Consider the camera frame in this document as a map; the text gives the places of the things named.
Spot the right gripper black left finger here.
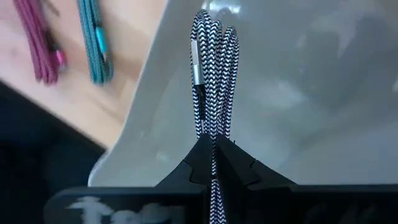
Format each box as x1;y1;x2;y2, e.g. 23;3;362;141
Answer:
155;133;214;188

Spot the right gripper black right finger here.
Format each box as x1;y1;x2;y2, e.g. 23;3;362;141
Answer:
216;133;297;191

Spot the black and white braided cable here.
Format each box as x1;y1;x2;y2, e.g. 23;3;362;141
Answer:
190;9;241;224

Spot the magenta braided USB cable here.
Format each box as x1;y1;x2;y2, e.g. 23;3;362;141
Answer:
12;0;68;85

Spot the clear plastic bin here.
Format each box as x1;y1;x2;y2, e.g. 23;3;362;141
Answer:
88;0;398;188

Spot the teal braided USB cable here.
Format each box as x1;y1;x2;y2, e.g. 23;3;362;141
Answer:
76;0;114;86

